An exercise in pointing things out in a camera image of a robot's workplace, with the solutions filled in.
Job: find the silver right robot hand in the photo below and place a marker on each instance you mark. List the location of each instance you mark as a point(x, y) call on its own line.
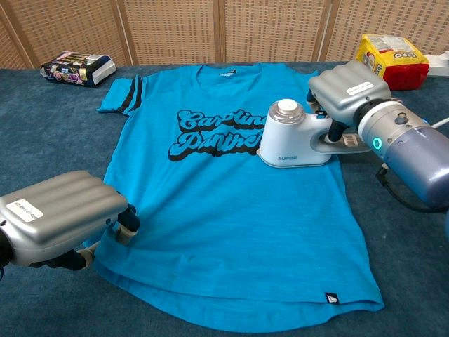
point(350, 89)

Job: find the dark snack package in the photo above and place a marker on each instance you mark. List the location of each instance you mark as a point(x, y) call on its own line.
point(77, 68)

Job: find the white handheld garment steamer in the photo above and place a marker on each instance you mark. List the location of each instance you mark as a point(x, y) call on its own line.
point(291, 140)

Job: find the teal carpet table cover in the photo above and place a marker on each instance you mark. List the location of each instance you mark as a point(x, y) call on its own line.
point(52, 123)

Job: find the blue Carolina Panthers t-shirt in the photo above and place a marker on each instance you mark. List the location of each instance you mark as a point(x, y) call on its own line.
point(210, 228)

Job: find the woven rattan folding screen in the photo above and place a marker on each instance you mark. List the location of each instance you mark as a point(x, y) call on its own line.
point(168, 31)

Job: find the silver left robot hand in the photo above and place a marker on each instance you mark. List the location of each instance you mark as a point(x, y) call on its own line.
point(59, 212)

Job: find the yellow red snack package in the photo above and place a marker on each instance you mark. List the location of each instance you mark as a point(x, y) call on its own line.
point(396, 56)

